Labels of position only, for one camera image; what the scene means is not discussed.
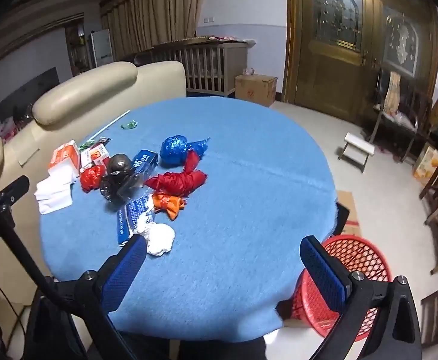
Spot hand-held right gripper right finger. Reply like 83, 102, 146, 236
300, 235, 423, 360

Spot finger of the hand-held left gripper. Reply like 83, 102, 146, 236
0, 175, 30, 206

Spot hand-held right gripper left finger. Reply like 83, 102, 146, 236
27, 237, 147, 360

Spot red plastic basket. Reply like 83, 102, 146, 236
291, 234, 392, 343

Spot white paper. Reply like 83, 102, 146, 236
134, 212, 176, 256

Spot blue toothpaste box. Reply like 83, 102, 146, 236
115, 194, 156, 247

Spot small red plastic bag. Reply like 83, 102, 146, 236
79, 164, 107, 193

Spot orange plastic bag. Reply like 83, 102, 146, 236
151, 192, 186, 221

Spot red white small box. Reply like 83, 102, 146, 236
80, 144, 109, 169

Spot clear plastic tray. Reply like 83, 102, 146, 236
117, 165, 157, 205

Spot black plastic bag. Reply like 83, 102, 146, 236
99, 153, 134, 200

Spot large red plastic bag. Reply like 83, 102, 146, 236
145, 150, 208, 196

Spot small blue box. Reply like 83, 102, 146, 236
130, 150, 159, 175

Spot blue plastic bag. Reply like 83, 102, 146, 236
159, 134, 209, 168

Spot papers and packets at edge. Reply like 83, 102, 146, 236
34, 165, 74, 215

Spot orange tissue pack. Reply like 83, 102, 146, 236
48, 139, 81, 176

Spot cardboard box on floor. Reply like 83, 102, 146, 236
335, 190, 363, 238

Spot black television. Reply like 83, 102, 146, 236
0, 66, 61, 121

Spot white plastic stick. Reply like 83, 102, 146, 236
89, 110, 131, 140

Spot cream leather sofa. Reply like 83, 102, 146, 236
0, 60, 187, 349

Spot person's dark pants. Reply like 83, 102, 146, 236
176, 335, 270, 360

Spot small white stool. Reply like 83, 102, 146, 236
338, 132, 376, 174

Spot orange white carton box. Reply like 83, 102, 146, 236
413, 145, 438, 187

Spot white standing air conditioner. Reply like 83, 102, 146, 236
89, 29, 114, 70

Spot black armchair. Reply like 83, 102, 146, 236
361, 67, 431, 163

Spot striped beige scarf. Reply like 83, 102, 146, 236
381, 71, 402, 114

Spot brown cardboard box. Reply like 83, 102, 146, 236
234, 74, 279, 108

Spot wooden double door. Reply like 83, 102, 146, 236
283, 0, 438, 125

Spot wooden baby crib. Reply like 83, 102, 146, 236
152, 38, 250, 98

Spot beige curtain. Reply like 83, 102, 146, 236
99, 0, 209, 62

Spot pink cloth pile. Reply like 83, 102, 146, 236
207, 35, 258, 44

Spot black cable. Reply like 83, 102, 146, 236
0, 185, 64, 302

